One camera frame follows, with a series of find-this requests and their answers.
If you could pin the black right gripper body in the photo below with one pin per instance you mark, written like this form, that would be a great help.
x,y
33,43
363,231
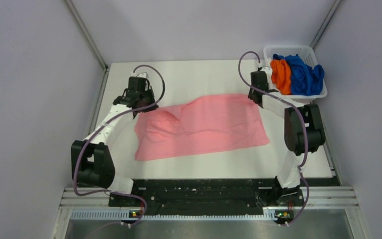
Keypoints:
x,y
251,91

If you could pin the white plastic laundry basket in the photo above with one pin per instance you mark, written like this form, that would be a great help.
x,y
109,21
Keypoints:
x,y
308,57

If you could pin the pink t shirt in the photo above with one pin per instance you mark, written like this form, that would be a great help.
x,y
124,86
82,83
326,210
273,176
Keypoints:
x,y
208,124

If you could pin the aluminium frame rail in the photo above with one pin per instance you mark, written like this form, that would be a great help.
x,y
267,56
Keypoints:
x,y
337,197

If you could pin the right aluminium corner post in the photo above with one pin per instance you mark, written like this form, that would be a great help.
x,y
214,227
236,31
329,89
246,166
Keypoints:
x,y
328,18

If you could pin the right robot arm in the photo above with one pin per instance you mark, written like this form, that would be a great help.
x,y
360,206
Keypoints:
x,y
303,131

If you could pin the orange t shirt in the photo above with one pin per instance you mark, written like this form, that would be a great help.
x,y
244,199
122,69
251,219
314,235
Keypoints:
x,y
281,76

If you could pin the white slotted cable duct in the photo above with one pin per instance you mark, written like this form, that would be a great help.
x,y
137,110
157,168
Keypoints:
x,y
133,215

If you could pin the left aluminium corner post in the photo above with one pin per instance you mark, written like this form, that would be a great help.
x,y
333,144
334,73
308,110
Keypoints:
x,y
85,33

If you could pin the aluminium corner post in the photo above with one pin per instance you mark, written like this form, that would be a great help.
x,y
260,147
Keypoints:
x,y
328,18
85,33

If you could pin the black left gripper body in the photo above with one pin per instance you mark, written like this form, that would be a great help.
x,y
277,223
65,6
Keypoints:
x,y
147,96

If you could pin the blue t shirt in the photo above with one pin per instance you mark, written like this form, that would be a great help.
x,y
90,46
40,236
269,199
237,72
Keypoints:
x,y
305,80

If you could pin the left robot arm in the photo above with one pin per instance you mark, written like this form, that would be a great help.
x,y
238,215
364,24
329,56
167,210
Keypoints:
x,y
92,162

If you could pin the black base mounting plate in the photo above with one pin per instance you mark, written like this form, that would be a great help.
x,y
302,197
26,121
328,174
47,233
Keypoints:
x,y
208,197

